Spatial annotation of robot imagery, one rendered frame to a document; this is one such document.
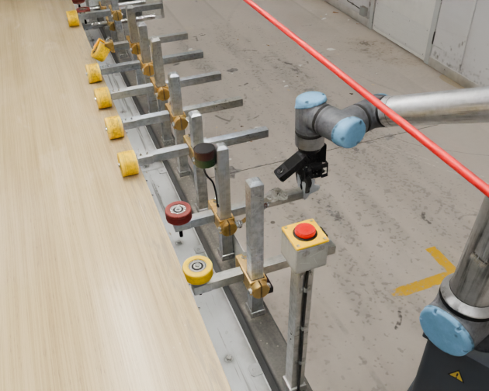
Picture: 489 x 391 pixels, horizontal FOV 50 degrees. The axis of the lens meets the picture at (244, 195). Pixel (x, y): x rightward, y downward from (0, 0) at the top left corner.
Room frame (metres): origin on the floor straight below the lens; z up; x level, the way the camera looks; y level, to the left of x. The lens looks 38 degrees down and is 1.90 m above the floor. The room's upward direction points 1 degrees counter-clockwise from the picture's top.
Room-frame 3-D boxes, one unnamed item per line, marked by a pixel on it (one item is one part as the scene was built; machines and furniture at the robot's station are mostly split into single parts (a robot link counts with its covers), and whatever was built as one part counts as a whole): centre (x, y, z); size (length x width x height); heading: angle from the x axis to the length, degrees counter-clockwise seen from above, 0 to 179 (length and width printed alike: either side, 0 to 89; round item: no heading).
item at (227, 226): (1.25, 0.07, 0.85); 0.13 x 0.06 x 0.05; 21
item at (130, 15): (2.40, 0.50, 0.90); 0.03 x 0.03 x 0.48; 21
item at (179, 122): (1.72, 0.25, 0.95); 0.13 x 0.06 x 0.05; 21
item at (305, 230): (0.75, -0.12, 1.22); 0.04 x 0.04 x 0.02
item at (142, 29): (2.17, 0.41, 0.90); 0.03 x 0.03 x 0.48; 21
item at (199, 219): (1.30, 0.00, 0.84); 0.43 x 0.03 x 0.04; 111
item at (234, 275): (1.05, -0.06, 0.83); 0.43 x 0.03 x 0.04; 111
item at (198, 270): (0.98, 0.13, 0.85); 0.08 x 0.08 x 0.11
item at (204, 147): (1.22, 0.11, 1.02); 0.06 x 0.06 x 0.22; 21
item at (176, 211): (1.22, 0.20, 0.85); 0.08 x 0.08 x 0.11
